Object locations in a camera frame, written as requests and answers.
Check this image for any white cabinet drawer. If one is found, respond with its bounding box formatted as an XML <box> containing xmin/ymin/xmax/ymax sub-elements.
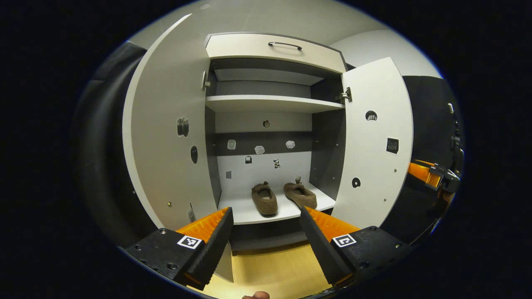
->
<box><xmin>206</xmin><ymin>33</ymin><xmax>346</xmax><ymax>74</ymax></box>

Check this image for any white and grey shoe cabinet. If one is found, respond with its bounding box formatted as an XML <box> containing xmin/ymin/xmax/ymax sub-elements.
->
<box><xmin>204</xmin><ymin>32</ymin><xmax>347</xmax><ymax>252</ymax></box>

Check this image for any white cabinet door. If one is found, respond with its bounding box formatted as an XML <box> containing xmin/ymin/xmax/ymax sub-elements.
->
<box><xmin>122</xmin><ymin>13</ymin><xmax>235</xmax><ymax>283</ymax></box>
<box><xmin>330</xmin><ymin>57</ymin><xmax>414</xmax><ymax>229</ymax></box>

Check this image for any white cabinet shelf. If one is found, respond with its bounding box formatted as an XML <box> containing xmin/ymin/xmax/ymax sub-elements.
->
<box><xmin>205</xmin><ymin>95</ymin><xmax>345</xmax><ymax>114</ymax></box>
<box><xmin>218</xmin><ymin>183</ymin><xmax>336</xmax><ymax>225</ymax></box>

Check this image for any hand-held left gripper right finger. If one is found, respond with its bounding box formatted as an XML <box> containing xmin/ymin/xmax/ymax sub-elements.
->
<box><xmin>299</xmin><ymin>206</ymin><xmax>412</xmax><ymax>289</ymax></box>

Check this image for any brown fuzzy shoe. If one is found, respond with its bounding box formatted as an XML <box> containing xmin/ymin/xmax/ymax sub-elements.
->
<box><xmin>283</xmin><ymin>176</ymin><xmax>318</xmax><ymax>210</ymax></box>
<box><xmin>251</xmin><ymin>181</ymin><xmax>278</xmax><ymax>216</ymax></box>

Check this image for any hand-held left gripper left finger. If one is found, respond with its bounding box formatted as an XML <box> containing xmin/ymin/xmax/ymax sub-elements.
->
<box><xmin>125</xmin><ymin>207</ymin><xmax>234</xmax><ymax>291</ymax></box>

